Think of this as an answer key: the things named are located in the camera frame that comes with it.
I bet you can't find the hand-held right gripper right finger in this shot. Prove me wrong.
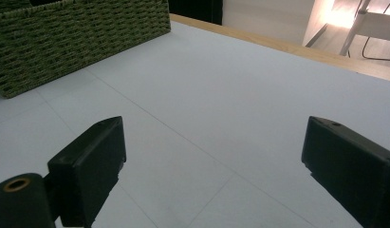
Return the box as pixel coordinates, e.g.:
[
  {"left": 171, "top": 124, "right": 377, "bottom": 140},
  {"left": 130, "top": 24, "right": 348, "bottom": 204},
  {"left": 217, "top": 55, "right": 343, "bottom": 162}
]
[{"left": 301, "top": 115, "right": 390, "bottom": 228}]

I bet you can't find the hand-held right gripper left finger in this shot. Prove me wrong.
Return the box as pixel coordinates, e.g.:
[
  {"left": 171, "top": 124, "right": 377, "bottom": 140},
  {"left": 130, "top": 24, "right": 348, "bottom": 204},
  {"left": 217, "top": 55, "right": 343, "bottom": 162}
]
[{"left": 47, "top": 115, "right": 127, "bottom": 228}]

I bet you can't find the green woven basket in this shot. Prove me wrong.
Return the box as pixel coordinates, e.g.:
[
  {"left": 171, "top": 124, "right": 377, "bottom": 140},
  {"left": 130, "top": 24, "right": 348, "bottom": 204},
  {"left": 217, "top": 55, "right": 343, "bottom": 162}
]
[{"left": 0, "top": 0, "right": 172, "bottom": 99}]

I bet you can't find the black panel on stand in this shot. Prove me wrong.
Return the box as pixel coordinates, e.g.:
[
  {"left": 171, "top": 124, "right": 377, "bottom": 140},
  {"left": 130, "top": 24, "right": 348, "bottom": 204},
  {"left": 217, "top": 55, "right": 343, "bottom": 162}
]
[{"left": 168, "top": 0, "right": 224, "bottom": 26}]

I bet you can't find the white desk frame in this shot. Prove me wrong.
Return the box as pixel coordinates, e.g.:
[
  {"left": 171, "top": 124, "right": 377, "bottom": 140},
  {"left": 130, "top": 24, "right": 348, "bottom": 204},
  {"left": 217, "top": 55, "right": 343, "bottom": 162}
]
[{"left": 339, "top": 0, "right": 390, "bottom": 57}]

